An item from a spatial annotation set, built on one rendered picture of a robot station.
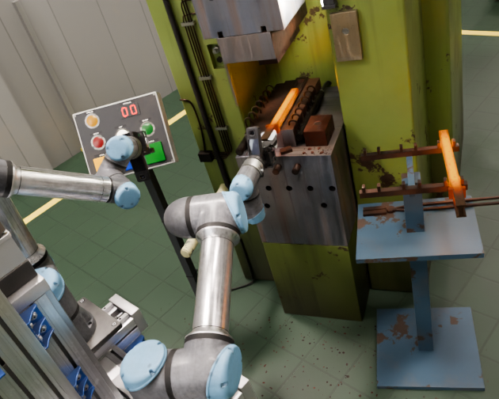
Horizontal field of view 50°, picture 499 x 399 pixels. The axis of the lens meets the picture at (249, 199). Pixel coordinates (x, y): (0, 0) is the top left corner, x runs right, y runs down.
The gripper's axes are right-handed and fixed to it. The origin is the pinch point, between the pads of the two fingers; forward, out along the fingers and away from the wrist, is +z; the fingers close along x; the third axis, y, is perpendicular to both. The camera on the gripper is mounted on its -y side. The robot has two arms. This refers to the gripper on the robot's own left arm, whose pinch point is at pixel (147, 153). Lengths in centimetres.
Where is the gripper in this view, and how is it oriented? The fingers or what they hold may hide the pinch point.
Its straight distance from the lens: 197.2
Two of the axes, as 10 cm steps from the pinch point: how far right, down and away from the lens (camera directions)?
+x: -9.7, 2.5, 0.7
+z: 0.5, -1.0, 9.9
